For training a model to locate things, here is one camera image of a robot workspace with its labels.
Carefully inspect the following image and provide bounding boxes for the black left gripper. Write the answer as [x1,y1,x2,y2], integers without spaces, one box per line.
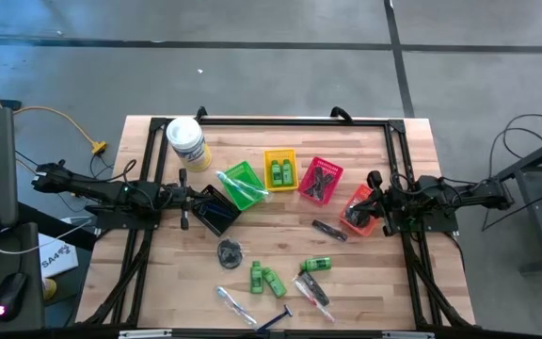
[159,168,216,233]

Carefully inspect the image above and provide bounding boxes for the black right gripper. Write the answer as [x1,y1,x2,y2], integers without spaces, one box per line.
[348,169,414,237]

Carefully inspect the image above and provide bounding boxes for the black item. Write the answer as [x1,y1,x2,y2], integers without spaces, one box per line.
[216,237,245,270]
[345,205,372,229]

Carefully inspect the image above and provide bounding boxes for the orange plastic basket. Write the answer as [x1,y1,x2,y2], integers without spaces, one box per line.
[338,183,381,238]

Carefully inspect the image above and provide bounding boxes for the black plastic basket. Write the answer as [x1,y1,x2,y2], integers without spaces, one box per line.
[190,184,243,238]

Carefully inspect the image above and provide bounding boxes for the green plastic basket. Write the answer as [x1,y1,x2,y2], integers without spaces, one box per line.
[221,160,269,212]

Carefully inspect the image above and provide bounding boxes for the red plastic basket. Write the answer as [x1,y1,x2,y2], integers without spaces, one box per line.
[296,155,345,207]

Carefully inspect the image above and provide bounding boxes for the Lysol wipes canister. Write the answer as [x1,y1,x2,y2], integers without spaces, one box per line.
[165,116,214,173]

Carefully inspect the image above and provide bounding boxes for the yellow plastic basket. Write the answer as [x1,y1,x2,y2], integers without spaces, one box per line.
[263,148,300,193]

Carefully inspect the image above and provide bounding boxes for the red toothbrush in clear wrap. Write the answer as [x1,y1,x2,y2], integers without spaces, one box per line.
[292,274,337,324]

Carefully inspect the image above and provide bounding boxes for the white printed paper box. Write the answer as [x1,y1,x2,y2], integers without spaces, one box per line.
[37,232,80,280]

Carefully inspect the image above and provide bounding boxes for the small yellow object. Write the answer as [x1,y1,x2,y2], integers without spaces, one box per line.
[41,277,58,302]

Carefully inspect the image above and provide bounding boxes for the dark side desk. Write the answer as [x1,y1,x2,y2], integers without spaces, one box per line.
[0,220,47,333]

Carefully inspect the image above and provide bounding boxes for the black computer mouse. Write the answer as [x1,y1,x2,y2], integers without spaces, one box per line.
[0,271,30,323]

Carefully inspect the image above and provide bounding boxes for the yellow extension cable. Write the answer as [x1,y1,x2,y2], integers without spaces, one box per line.
[0,76,109,156]

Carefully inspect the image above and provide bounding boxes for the silver aluminium bracket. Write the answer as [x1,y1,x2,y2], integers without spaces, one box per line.
[118,329,174,339]
[380,330,436,339]

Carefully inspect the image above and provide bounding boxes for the black metal desk frame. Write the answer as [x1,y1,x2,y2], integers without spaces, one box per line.
[486,127,542,275]

